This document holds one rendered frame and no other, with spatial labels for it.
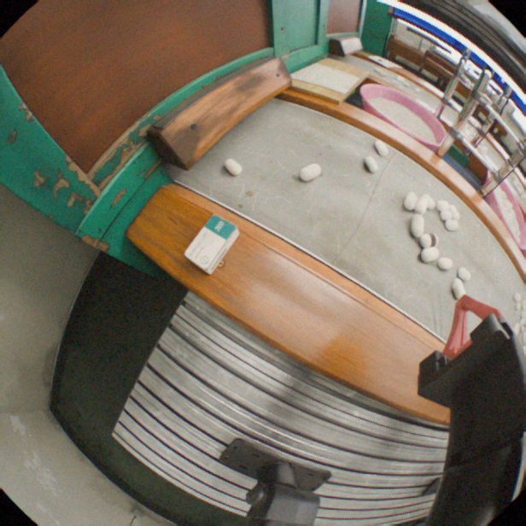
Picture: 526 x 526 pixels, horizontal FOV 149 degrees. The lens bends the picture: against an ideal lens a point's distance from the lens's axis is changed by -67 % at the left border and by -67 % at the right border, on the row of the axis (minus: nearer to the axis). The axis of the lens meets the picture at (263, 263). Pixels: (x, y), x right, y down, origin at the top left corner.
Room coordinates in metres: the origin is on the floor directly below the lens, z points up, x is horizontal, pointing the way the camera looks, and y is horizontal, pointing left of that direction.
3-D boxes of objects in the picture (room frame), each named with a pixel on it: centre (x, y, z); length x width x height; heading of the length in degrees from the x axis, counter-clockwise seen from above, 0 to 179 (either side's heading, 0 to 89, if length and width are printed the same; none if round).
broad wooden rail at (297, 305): (-0.41, -0.50, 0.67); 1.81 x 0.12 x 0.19; 47
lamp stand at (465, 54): (0.43, -0.70, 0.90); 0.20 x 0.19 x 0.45; 47
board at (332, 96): (0.55, -0.27, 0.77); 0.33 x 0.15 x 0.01; 137
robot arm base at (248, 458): (-0.28, 0.04, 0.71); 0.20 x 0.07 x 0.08; 49
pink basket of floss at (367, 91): (0.40, -0.43, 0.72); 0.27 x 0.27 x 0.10
